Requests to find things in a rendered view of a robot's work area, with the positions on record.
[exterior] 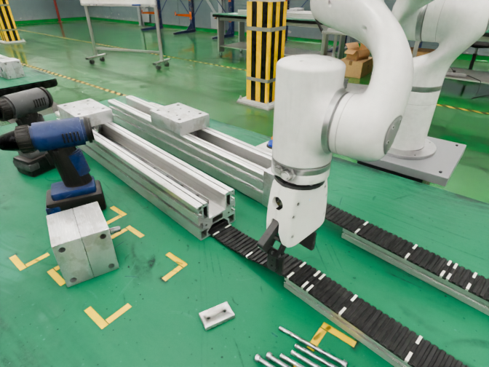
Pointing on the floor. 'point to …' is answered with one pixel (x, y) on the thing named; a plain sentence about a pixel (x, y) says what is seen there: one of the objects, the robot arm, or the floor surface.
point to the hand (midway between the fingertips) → (291, 253)
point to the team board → (124, 6)
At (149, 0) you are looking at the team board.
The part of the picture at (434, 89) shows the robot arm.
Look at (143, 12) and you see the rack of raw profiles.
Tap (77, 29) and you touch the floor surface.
